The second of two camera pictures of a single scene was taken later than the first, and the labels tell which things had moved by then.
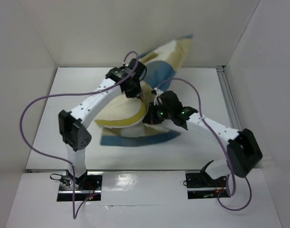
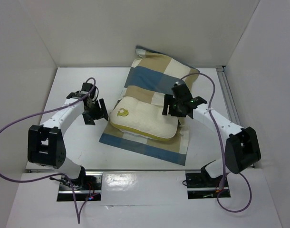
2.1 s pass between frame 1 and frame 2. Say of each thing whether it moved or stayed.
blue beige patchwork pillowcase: moved
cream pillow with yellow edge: moved
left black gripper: moved
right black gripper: moved
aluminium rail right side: stayed
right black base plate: stayed
